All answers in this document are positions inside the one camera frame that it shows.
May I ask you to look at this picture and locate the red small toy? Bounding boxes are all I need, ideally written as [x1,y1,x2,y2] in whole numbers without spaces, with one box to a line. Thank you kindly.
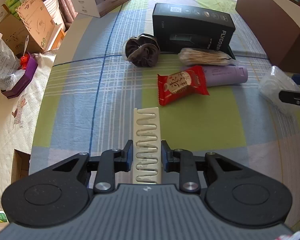
[20,35,30,70]

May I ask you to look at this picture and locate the pink curtain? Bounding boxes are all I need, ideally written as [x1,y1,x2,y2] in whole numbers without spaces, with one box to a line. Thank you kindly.
[58,0,77,24]

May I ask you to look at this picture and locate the brown cardboard box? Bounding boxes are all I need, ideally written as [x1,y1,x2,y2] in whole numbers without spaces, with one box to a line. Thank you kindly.
[0,0,65,55]

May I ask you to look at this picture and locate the large brown storage box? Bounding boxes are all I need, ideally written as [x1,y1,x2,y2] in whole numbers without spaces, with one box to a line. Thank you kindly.
[236,0,300,73]

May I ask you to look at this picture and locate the purple small box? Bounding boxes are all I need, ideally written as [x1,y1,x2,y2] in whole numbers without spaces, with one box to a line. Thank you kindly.
[1,53,38,99]

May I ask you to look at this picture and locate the white paper stack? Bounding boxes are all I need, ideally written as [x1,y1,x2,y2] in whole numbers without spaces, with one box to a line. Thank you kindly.
[43,0,65,31]

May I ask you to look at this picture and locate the green tissue packs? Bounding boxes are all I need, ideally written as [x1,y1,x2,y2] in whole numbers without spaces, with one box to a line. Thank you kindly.
[4,0,28,16]

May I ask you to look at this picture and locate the red snack packet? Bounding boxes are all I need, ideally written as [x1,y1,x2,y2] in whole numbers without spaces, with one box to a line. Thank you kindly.
[157,65,210,106]

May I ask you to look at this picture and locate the white floral cloth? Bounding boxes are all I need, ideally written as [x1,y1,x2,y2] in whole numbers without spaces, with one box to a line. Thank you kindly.
[0,49,57,211]

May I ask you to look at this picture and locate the dark brown hair scrunchie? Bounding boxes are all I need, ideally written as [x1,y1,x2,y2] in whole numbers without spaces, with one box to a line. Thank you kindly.
[122,34,160,67]

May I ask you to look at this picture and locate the black Flyco product box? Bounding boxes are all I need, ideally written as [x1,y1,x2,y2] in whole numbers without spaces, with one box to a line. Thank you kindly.
[152,3,236,57]

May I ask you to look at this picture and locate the purple cream tube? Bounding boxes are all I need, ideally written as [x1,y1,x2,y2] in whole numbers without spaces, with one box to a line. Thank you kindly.
[181,64,249,87]

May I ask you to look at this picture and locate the cream slotted plastic rack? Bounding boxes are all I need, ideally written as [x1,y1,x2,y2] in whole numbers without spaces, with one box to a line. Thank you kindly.
[132,107,162,184]

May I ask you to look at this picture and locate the bag of wooden toothpicks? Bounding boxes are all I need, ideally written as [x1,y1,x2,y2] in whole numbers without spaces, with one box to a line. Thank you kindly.
[178,48,237,66]

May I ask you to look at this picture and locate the clear plastic bag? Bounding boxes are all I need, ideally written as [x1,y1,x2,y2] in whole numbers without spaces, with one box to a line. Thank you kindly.
[0,33,25,90]

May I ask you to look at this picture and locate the checkered tablecloth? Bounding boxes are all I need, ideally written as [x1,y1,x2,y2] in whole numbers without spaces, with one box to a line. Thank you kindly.
[30,0,300,229]

